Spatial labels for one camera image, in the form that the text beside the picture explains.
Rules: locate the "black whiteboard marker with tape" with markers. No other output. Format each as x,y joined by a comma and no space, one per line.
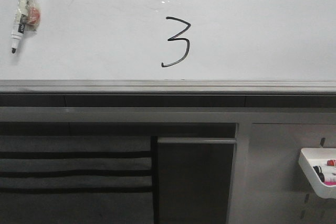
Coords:
27,17

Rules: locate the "white whiteboard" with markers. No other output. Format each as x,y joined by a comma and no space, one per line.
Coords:
287,40

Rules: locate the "dark grey cabinet panel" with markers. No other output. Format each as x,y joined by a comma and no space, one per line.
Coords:
194,179

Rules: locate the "grey pegboard panel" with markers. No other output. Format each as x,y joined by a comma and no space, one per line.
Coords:
270,186

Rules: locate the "grey slatted panel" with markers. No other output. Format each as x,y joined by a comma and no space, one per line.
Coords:
77,179

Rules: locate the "white plastic marker bin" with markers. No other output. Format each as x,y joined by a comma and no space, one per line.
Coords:
310,157

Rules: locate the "black capped marker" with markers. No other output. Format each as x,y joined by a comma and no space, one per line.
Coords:
325,169

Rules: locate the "red capped marker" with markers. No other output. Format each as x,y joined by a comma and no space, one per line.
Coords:
331,162

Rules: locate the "pink capped marker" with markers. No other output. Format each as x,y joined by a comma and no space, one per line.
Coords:
327,178

